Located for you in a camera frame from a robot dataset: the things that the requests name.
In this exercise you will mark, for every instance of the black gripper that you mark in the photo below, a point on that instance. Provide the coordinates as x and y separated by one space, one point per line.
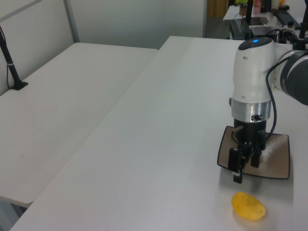
252 132

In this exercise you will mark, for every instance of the yellow potato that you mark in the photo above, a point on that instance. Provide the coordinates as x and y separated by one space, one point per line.
247 207

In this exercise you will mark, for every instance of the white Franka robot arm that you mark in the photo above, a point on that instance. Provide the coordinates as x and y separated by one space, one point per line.
252 72

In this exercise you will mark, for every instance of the brown square ceramic plate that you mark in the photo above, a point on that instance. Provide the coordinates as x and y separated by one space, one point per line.
276 158

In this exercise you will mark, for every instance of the black box device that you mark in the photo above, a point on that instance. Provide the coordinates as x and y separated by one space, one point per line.
239 30

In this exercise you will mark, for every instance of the black monitor stand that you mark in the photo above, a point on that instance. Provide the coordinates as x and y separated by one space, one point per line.
249 12

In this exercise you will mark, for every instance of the small wooden block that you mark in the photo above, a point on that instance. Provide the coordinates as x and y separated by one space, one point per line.
242 10

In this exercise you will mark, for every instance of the black keyboard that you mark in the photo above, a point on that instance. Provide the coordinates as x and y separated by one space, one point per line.
285 15

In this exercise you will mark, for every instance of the brown wooden cabinet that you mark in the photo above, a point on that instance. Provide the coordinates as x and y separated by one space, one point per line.
216 8

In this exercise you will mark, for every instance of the pink bottle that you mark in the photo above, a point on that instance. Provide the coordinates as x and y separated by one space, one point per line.
257 6

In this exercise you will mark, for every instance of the green yellow toy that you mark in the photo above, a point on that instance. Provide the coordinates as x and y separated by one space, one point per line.
241 2

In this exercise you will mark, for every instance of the black pole with base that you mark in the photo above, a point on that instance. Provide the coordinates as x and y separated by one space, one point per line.
19 85

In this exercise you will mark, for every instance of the black camera stand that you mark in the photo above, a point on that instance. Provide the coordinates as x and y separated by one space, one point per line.
301 31

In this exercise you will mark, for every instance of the grey metal partition post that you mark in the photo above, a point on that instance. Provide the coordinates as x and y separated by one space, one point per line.
72 21

